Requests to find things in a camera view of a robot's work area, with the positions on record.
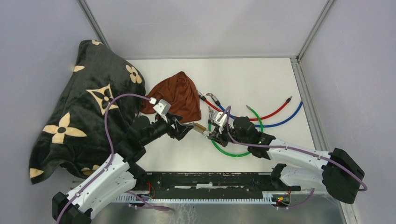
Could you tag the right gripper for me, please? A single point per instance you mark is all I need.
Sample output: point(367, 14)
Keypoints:
point(219, 138)

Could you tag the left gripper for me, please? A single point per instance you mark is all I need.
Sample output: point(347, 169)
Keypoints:
point(182, 129)

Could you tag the large brass padlock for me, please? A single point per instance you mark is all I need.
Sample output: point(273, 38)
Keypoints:
point(200, 129)

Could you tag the blue cable lock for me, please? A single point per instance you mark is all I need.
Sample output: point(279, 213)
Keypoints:
point(215, 104)

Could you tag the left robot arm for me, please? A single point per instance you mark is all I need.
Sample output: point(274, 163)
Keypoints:
point(118, 174)

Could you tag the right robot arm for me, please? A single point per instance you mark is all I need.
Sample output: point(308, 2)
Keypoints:
point(336, 172)

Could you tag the brown cloth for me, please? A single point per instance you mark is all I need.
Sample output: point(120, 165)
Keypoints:
point(182, 95)

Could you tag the black floral blanket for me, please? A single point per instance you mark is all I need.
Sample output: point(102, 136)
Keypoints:
point(97, 106)

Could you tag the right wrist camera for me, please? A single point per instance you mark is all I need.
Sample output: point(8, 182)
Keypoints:
point(219, 119)

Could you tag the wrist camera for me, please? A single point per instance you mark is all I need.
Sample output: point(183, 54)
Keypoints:
point(219, 119)
point(161, 107)

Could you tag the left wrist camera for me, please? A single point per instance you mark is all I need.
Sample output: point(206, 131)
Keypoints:
point(161, 107)

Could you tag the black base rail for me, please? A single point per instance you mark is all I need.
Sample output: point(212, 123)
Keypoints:
point(205, 185)

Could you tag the aluminium frame right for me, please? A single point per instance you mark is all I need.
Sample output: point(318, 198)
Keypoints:
point(317, 133)

